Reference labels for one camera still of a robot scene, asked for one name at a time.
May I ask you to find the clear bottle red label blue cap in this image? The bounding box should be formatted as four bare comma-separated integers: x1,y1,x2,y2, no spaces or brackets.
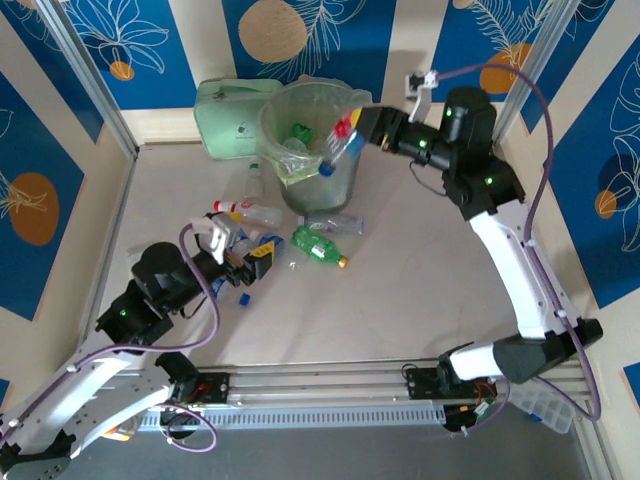
318,117,364,179

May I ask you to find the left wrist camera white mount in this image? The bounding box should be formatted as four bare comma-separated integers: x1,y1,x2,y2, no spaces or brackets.
188,212,236,265

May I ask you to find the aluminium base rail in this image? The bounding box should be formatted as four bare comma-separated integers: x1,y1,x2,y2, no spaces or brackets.
194,357,589,401

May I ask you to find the translucent green bin liner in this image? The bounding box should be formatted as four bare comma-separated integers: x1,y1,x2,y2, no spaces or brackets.
254,74,374,184

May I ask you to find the large green bottle gold cap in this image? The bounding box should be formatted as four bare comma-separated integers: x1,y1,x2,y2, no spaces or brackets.
290,225,349,269

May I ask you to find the crushed clear bottle blue label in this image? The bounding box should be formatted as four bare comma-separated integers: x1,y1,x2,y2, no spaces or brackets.
227,225,255,257

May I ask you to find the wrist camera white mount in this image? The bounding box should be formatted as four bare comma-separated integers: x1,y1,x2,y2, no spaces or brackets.
188,212,236,265
404,69,441,124

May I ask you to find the translucent green plastic bin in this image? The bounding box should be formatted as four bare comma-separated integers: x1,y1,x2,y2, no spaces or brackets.
257,79,374,214

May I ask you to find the aluminium table side rail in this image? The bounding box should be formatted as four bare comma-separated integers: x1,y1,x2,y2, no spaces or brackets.
102,147,141,261

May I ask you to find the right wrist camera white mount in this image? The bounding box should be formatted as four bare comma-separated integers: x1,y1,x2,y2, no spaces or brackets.
404,69,441,124

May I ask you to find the clear plastic compartment box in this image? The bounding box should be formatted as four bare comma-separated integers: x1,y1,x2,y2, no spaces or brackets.
504,382,574,435

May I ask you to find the mint green fabric bag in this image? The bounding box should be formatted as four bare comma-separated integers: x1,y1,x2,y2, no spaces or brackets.
193,69,285,161

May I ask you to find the grey slotted cable duct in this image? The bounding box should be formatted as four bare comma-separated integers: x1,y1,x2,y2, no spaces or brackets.
137,404,446,429

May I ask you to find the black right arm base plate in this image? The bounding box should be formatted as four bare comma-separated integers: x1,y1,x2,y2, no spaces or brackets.
403,367,501,401

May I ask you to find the clear bottle white cap green ring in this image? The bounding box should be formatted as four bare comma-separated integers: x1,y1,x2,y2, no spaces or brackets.
242,157,267,201

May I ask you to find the aluminium frame post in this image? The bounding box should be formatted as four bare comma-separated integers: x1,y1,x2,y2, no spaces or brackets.
489,0,584,149
37,0,141,159

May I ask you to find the clear bottle purple label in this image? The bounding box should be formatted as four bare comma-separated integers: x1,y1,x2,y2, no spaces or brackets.
297,213,365,236

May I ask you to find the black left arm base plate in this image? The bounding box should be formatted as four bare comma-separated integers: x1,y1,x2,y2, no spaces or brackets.
167,367,232,406

